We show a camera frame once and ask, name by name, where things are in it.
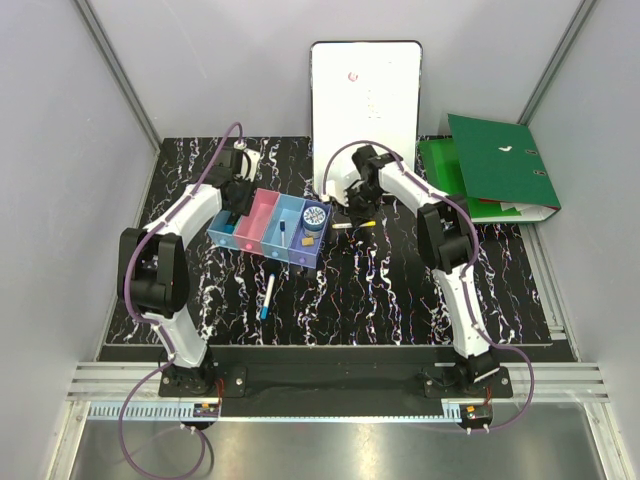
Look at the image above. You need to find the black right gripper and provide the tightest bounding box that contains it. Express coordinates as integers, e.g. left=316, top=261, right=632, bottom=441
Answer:
left=337, top=184, right=384, bottom=230

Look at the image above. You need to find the yellow capped white marker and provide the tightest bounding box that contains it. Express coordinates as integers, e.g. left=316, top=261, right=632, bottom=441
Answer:
left=331, top=220, right=376, bottom=230

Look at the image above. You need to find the pink plastic bin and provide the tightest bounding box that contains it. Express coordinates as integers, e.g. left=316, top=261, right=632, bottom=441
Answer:
left=234, top=188, right=280, bottom=255

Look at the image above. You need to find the light blue bin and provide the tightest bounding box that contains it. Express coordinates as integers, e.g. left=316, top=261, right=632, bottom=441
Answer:
left=207, top=210, right=242, bottom=250
left=261, top=194, right=304, bottom=263

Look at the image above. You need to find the blue ink bottle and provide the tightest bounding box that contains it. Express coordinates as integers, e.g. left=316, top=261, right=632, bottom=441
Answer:
left=301, top=205, right=328, bottom=238

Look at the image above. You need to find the cyan capped white marker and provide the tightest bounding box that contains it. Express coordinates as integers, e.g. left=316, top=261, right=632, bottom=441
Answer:
left=260, top=274, right=276, bottom=320

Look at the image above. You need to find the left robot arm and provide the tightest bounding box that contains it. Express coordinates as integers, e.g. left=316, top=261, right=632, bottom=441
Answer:
left=117, top=147, right=259, bottom=396

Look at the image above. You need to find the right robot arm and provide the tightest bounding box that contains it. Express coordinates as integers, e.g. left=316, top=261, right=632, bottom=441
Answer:
left=345, top=144, right=499, bottom=397

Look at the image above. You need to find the white dry-erase board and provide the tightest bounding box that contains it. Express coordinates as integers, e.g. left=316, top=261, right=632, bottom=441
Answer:
left=310, top=40, right=423, bottom=198

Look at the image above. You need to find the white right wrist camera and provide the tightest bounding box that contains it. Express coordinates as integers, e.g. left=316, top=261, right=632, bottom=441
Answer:
left=320, top=163, right=360, bottom=207

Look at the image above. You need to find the dark green ring binder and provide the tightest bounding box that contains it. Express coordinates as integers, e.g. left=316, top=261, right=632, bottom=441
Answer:
left=448, top=114, right=561, bottom=223

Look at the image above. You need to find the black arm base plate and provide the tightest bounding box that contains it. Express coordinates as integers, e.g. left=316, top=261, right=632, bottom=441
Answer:
left=159, top=347, right=513, bottom=420

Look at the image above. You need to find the grey slotted cable duct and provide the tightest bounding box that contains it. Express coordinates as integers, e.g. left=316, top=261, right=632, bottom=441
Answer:
left=87, top=401, right=221, bottom=422

